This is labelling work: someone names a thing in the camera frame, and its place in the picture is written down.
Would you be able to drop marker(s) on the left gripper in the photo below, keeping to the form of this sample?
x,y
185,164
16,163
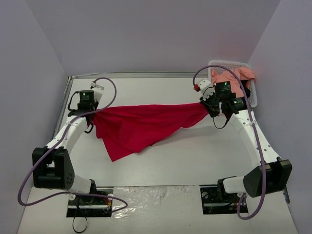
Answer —
x,y
90,120

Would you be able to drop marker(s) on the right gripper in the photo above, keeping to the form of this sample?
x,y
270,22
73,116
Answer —
x,y
212,110

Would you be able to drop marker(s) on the red t-shirt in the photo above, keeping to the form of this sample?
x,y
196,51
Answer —
x,y
131,129

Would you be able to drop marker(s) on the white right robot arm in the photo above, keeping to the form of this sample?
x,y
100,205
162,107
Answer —
x,y
270,172

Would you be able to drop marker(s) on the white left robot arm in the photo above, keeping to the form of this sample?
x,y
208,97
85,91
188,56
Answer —
x,y
55,170

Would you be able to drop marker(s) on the black garment in basket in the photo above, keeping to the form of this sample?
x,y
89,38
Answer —
x,y
245,88

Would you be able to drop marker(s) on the salmon pink t-shirt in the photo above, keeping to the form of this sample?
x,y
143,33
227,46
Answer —
x,y
241,72

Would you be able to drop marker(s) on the white plastic laundry basket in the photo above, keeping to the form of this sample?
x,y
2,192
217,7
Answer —
x,y
231,65

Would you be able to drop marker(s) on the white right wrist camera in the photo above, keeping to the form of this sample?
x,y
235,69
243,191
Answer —
x,y
205,87

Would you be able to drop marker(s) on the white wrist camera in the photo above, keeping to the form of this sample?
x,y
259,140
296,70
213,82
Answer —
x,y
205,87
98,91

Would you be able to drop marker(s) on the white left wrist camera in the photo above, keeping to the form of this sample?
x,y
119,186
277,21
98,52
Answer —
x,y
98,91

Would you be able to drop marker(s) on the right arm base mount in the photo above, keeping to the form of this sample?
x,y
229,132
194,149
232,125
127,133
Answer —
x,y
215,201

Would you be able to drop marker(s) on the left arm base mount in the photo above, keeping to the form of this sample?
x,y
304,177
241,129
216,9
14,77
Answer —
x,y
88,206

